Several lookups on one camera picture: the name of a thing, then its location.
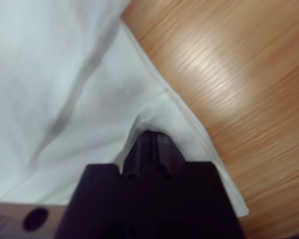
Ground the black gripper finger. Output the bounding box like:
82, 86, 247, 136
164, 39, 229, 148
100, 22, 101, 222
122, 130, 155, 179
154, 132, 187, 179

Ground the white t-shirt with small logo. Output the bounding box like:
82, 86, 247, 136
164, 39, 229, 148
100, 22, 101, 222
0, 0, 250, 219

